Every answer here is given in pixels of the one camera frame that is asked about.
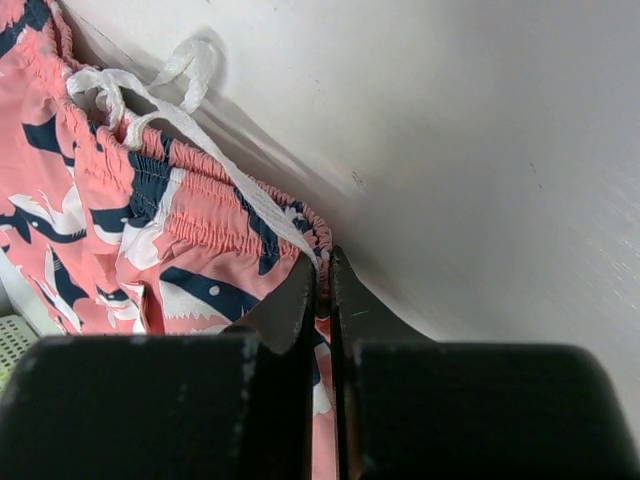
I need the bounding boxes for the white plastic basket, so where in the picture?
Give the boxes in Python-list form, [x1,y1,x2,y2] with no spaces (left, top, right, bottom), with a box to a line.
[0,314,39,391]

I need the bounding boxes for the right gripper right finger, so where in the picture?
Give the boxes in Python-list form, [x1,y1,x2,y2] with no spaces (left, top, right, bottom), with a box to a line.
[329,248,639,479]

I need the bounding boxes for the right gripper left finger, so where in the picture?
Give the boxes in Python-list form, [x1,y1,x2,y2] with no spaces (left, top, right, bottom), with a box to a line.
[1,258,316,479]

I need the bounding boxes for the pink shark print shorts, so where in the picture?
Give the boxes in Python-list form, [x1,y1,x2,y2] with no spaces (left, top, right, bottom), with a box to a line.
[1,1,338,479]

